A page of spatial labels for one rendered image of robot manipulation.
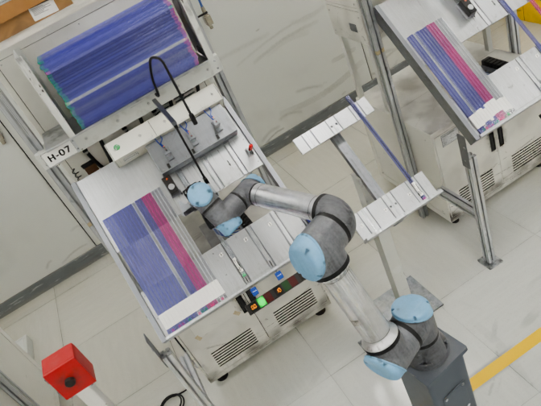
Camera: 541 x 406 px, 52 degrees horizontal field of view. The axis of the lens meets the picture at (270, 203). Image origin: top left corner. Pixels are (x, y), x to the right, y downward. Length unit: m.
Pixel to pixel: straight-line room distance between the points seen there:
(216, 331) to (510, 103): 1.59
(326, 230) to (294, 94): 2.74
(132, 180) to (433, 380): 1.31
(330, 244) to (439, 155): 1.38
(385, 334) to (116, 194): 1.17
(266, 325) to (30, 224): 1.91
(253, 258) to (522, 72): 1.36
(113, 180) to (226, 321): 0.82
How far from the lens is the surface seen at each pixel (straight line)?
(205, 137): 2.18
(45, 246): 4.05
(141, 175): 2.23
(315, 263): 1.41
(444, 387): 1.94
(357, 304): 1.54
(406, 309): 1.71
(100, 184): 2.26
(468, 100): 2.43
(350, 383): 2.57
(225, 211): 1.72
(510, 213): 3.09
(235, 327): 2.60
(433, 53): 2.48
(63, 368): 2.24
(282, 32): 3.96
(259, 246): 2.11
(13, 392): 2.82
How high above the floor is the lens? 2.08
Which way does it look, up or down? 34 degrees down
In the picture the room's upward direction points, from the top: 26 degrees counter-clockwise
